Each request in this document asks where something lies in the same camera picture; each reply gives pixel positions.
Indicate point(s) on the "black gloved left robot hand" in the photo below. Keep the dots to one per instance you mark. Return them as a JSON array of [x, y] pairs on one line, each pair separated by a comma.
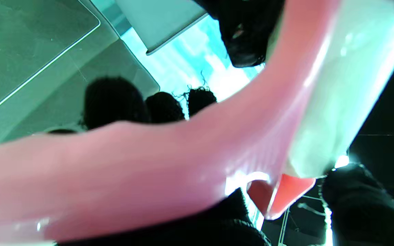
[[248, 34]]

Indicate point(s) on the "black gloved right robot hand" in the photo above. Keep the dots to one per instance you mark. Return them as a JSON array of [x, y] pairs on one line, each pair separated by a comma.
[[364, 212]]

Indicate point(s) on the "grey waste bin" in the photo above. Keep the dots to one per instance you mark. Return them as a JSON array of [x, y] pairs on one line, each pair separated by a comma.
[[159, 20]]

